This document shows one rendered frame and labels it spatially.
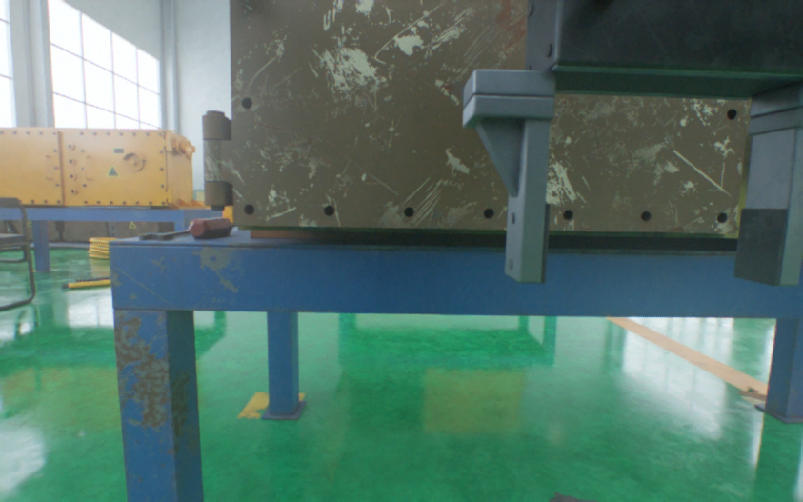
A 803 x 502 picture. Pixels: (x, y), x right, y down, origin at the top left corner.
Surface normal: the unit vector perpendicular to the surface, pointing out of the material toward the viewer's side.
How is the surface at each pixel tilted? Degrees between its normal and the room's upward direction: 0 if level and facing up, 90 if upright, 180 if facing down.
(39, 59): 90
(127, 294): 90
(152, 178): 90
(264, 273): 90
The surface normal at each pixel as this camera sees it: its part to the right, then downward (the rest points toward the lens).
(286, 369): 0.00, 0.11
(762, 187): -1.00, -0.01
